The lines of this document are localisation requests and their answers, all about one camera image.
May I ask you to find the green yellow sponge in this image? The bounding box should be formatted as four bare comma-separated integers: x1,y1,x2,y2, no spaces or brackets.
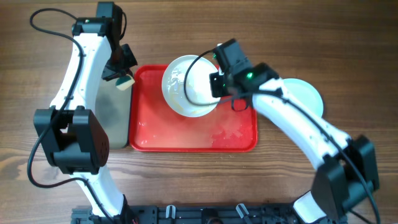
116,75,135,91

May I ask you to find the white plate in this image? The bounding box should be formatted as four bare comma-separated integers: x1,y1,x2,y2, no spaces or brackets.
162,55,220,118

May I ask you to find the light blue plate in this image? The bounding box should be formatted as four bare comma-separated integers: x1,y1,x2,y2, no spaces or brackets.
284,78,324,117

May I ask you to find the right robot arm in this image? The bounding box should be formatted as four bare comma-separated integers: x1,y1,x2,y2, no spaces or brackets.
210,63,381,223

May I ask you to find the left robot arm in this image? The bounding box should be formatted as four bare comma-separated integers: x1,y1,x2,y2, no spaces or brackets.
27,13,137,223

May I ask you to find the black water tray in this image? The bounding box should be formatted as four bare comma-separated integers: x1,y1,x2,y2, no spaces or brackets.
95,80,132,150

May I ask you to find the red plastic tray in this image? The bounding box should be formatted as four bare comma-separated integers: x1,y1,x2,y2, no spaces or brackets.
128,65,258,152

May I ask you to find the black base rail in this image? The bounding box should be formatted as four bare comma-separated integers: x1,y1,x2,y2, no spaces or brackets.
70,202,312,224

